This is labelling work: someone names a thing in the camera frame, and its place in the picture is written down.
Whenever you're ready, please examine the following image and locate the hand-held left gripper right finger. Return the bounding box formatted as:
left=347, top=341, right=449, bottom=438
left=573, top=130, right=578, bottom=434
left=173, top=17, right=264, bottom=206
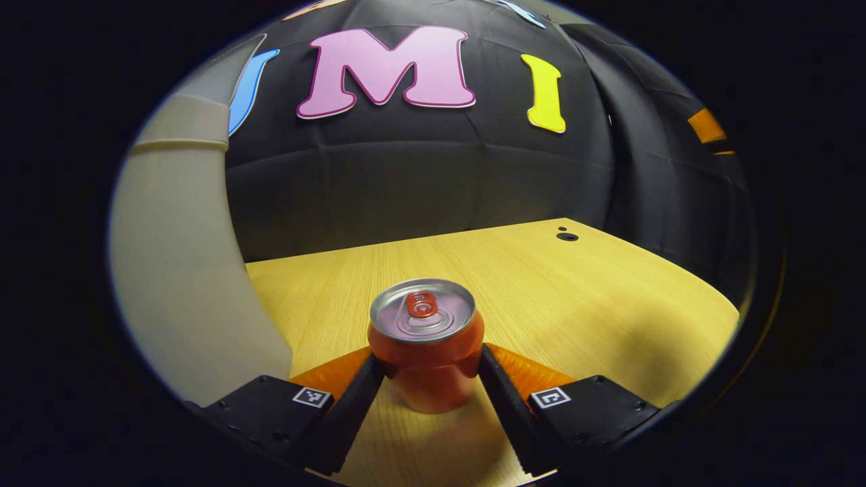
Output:
left=477, top=342, right=660, bottom=478

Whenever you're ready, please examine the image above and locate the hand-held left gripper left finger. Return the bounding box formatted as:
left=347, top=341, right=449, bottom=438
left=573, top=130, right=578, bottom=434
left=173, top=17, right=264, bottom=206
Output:
left=186, top=348, right=388, bottom=476

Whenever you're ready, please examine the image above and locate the red pop can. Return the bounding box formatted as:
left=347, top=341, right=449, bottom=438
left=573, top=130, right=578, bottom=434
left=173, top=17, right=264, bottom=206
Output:
left=367, top=278, right=486, bottom=415

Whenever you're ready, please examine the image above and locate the white desktop garbage bin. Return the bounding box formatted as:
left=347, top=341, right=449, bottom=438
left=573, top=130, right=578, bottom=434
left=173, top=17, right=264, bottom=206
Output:
left=108, top=34, right=293, bottom=407

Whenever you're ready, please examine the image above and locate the black backdrop cloth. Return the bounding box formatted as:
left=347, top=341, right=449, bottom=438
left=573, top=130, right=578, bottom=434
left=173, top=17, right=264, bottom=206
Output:
left=223, top=0, right=755, bottom=305

